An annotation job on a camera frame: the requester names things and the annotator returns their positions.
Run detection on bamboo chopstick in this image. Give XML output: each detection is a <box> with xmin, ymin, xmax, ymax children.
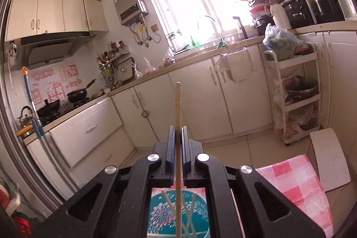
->
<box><xmin>175</xmin><ymin>82</ymin><xmax>182</xmax><ymax>238</ymax></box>

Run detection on white lower kitchen cabinets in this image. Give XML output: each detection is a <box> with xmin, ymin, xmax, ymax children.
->
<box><xmin>23</xmin><ymin>28</ymin><xmax>357</xmax><ymax>199</ymax></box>

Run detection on kitchen faucet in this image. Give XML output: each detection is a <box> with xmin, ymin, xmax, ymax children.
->
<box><xmin>233</xmin><ymin>16</ymin><xmax>248</xmax><ymax>39</ymax></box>

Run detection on teal perforated plastic basket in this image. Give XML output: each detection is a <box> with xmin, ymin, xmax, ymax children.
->
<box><xmin>146</xmin><ymin>188</ymin><xmax>211</xmax><ymax>238</ymax></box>

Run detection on pink checkered tablecloth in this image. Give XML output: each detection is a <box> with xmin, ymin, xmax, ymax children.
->
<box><xmin>147</xmin><ymin>155</ymin><xmax>334</xmax><ymax>237</ymax></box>

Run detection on plastic bag hanging on cabinet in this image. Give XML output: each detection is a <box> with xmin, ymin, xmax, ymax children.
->
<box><xmin>214</xmin><ymin>47</ymin><xmax>254</xmax><ymax>83</ymax></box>

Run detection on white tiered storage cart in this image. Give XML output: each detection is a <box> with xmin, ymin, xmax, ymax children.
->
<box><xmin>263</xmin><ymin>42</ymin><xmax>321</xmax><ymax>146</ymax></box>

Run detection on mop with metal pole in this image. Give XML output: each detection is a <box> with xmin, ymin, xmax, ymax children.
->
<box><xmin>15</xmin><ymin>66</ymin><xmax>45</xmax><ymax>139</ymax></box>

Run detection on white board on floor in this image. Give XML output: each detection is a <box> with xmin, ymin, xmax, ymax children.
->
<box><xmin>310</xmin><ymin>128</ymin><xmax>351</xmax><ymax>191</ymax></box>

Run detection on red patterned bag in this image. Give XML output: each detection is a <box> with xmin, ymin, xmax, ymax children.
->
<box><xmin>12</xmin><ymin>211</ymin><xmax>33</xmax><ymax>238</ymax></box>

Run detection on steel whistling kettle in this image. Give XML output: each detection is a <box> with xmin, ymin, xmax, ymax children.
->
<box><xmin>18</xmin><ymin>106</ymin><xmax>33</xmax><ymax>129</ymax></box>

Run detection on bag of green vegetables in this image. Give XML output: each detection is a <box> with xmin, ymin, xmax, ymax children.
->
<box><xmin>263</xmin><ymin>24</ymin><xmax>300</xmax><ymax>62</ymax></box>

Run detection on gas water heater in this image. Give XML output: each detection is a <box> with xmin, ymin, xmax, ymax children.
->
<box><xmin>113</xmin><ymin>0</ymin><xmax>148</xmax><ymax>26</ymax></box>

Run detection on range hood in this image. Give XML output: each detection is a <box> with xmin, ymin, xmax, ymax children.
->
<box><xmin>15</xmin><ymin>31</ymin><xmax>97</xmax><ymax>69</ymax></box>

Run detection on white thermos jug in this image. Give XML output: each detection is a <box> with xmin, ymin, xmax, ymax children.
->
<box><xmin>270</xmin><ymin>4</ymin><xmax>292</xmax><ymax>30</ymax></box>

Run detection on black wok with handle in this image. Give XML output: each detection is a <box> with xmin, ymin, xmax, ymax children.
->
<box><xmin>67</xmin><ymin>79</ymin><xmax>96</xmax><ymax>103</ymax></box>

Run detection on wall utensil rack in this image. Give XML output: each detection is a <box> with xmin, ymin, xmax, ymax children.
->
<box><xmin>97</xmin><ymin>40</ymin><xmax>134</xmax><ymax>90</ymax></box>

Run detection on white upper wall cabinets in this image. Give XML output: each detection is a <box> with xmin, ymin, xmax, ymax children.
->
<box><xmin>5</xmin><ymin>0</ymin><xmax>109</xmax><ymax>42</ymax></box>

